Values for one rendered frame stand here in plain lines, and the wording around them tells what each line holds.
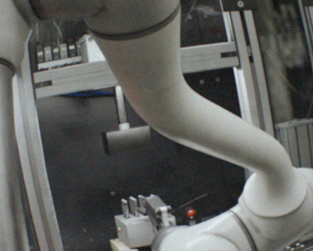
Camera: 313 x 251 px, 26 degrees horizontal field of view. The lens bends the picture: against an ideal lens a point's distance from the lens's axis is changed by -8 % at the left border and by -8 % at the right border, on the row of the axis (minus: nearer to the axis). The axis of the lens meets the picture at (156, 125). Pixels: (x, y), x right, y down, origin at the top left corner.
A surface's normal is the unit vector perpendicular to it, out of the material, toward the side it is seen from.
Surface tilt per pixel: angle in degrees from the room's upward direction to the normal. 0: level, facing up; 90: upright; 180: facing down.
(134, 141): 90
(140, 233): 90
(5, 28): 102
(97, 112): 90
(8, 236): 81
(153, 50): 138
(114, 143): 90
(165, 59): 130
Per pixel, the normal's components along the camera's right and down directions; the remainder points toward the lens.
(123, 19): 0.00, 0.80
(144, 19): 0.36, 0.68
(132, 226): 0.23, 0.01
